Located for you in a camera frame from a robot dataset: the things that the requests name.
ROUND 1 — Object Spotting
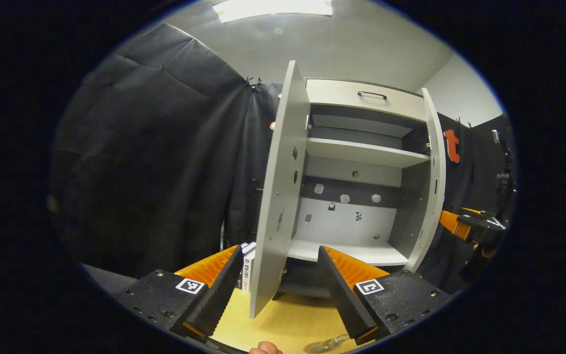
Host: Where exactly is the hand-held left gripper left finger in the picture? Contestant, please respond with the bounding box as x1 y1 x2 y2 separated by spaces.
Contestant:
113 244 244 343

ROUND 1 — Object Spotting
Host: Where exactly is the white cabinet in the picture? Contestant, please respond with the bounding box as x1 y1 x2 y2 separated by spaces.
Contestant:
283 78 433 299

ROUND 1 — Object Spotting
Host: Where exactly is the round brown coaster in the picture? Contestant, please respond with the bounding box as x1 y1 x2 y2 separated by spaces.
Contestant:
304 340 335 354

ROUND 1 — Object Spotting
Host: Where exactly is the white printed box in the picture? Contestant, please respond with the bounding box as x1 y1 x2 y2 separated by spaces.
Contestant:
240 242 257 294

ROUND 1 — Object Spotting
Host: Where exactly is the clear plastic bottle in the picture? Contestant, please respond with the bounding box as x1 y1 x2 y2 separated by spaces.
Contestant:
320 333 350 352

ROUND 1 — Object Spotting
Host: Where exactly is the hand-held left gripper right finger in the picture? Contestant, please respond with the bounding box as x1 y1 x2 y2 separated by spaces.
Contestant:
317 246 453 346

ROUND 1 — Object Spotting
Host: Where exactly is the white cabinet drawer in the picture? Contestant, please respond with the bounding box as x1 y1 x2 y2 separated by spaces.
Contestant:
306 79 427 122

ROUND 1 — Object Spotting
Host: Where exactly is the black backdrop cloth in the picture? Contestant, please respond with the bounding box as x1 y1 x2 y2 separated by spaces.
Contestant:
50 22 517 295

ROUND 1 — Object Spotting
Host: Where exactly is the ceiling light panel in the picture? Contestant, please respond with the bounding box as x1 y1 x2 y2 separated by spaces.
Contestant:
213 0 334 24

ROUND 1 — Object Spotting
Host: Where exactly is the white cabinet shelf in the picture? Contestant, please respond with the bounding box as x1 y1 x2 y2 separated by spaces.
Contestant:
306 138 431 169

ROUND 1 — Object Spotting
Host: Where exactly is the white cabinet door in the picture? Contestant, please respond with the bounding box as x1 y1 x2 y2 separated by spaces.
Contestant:
403 88 447 273
249 60 311 319

